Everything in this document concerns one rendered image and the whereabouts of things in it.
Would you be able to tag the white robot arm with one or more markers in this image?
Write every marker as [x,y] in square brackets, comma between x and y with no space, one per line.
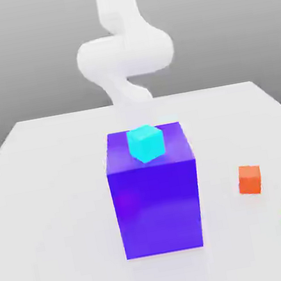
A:
[125,54]

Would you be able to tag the small cyan cube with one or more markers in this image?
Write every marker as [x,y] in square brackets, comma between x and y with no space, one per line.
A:
[145,144]

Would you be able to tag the small orange cube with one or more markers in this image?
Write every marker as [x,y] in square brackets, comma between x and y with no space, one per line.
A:
[249,181]

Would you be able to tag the large purple box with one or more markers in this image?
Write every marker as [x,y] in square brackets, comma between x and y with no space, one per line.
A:
[157,205]

